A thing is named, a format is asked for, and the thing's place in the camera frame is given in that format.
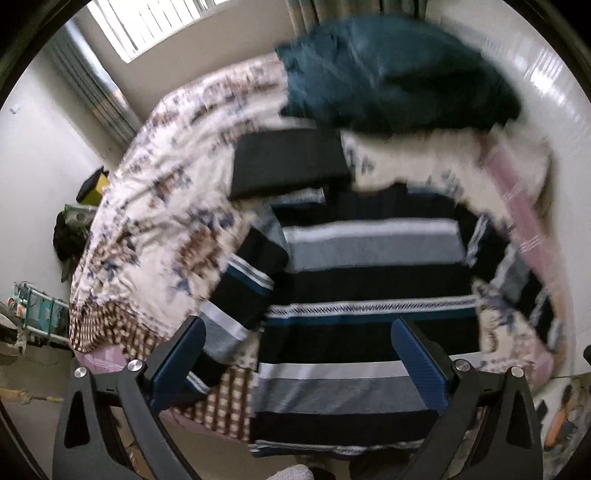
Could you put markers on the grey curtain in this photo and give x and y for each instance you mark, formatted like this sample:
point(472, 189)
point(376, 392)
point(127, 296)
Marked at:
point(81, 68)
point(306, 14)

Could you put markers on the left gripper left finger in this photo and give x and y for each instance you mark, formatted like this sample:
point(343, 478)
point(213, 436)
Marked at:
point(87, 444)

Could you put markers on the white glossy headboard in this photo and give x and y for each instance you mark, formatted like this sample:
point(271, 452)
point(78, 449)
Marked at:
point(555, 102)

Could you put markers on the left grey curtain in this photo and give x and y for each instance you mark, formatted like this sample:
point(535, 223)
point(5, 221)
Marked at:
point(81, 68)

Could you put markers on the right grey curtain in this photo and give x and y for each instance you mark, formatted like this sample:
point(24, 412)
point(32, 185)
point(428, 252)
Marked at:
point(306, 14)

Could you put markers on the black bag on clutter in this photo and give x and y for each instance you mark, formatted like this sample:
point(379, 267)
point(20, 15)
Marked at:
point(70, 237)

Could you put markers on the black folded garment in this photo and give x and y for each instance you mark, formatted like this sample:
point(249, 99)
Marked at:
point(277, 162)

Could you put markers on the window with bars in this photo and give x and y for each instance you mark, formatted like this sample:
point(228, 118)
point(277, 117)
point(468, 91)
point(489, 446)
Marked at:
point(133, 27)

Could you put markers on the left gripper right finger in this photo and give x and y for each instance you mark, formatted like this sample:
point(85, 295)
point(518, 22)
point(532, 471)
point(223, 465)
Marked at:
point(508, 444)

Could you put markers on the grey white appliance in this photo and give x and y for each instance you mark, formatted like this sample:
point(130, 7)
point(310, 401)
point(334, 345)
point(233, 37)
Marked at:
point(79, 216)

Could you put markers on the teal storage rack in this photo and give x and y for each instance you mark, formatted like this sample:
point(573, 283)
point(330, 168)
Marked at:
point(42, 315)

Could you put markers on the pink striped bed sheet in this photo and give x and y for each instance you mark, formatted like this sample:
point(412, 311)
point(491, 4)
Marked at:
point(536, 248)

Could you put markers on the yellow box with black hat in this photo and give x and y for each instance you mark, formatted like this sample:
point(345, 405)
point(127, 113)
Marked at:
point(92, 190)

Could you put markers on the floral cream bed blanket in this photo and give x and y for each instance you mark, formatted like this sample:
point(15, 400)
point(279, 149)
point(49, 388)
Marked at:
point(166, 228)

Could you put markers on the striped navy grey sweater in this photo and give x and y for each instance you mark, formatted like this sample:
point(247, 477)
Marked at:
point(322, 282)

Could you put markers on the dark teal fleece blanket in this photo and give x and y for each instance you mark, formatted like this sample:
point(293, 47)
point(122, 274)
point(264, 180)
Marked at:
point(390, 74)

